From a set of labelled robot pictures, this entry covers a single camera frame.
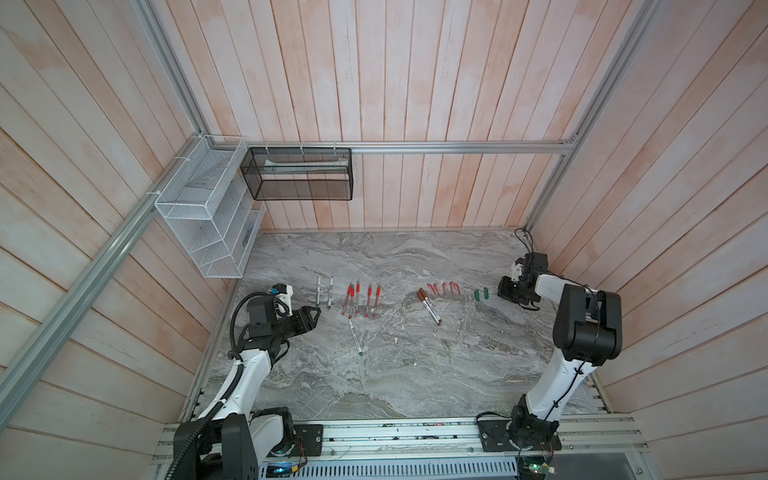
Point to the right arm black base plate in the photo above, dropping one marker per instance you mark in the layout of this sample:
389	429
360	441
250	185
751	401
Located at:
505	435

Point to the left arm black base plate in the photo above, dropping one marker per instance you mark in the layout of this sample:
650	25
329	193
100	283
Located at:
304	440

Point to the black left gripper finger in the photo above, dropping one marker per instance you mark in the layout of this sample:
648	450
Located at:
309	315
304	328

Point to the horizontal aluminium wall rail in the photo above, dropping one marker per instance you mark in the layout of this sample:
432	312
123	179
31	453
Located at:
546	147

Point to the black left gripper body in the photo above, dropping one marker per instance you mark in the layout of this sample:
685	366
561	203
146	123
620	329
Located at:
290	326

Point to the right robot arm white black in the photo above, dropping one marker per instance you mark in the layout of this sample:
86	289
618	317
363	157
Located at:
587	332

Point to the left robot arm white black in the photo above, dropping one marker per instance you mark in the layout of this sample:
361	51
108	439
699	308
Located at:
229	440

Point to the white mesh wall shelf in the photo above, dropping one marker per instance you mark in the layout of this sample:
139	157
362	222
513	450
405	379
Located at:
207	205

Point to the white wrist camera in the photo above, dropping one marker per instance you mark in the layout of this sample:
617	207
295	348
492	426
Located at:
282	294
518	270

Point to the left aluminium wall rail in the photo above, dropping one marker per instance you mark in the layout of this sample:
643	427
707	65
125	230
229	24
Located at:
37	355

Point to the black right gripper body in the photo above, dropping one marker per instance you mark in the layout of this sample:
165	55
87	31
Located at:
510	290

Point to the black mesh wall basket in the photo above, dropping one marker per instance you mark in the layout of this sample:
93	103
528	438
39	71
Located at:
298	173

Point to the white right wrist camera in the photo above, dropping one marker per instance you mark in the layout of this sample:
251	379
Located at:
518	270

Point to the right aluminium wall rail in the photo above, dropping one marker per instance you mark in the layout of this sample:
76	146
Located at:
643	16

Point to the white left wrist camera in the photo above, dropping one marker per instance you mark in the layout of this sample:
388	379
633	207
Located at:
282	294

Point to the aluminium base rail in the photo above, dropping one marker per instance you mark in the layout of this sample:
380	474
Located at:
346	440

